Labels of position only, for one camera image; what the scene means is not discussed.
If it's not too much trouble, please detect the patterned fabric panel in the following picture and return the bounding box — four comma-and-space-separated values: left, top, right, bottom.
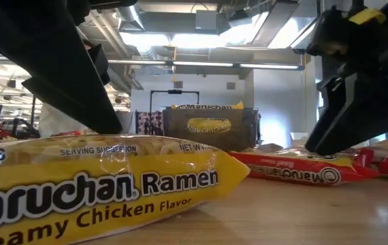
135, 110, 164, 136

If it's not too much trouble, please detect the long ceiling light strip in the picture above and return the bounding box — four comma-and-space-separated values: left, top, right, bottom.
107, 58, 304, 71

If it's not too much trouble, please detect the grey ceiling box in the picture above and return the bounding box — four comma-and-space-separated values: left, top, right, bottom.
195, 10, 221, 31

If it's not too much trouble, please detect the dark grey plastic bin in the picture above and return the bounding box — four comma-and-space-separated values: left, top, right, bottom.
162, 107, 259, 153

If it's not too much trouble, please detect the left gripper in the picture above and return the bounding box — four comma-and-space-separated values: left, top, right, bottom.
0, 0, 139, 134

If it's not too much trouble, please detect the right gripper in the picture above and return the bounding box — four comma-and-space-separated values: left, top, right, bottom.
304, 0, 388, 156

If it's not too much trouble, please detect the yellow tape tag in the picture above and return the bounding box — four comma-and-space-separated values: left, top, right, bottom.
349, 7, 387, 25

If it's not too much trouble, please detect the silver round ceiling duct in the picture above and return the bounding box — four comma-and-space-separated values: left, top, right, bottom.
115, 3, 146, 31
78, 8, 144, 92

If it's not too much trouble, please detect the silver rectangular ceiling duct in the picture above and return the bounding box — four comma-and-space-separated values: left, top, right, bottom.
250, 1, 317, 48

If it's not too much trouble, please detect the yellow creamy chicken ramen pack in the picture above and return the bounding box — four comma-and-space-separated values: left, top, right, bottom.
172, 101, 245, 134
0, 134, 251, 245

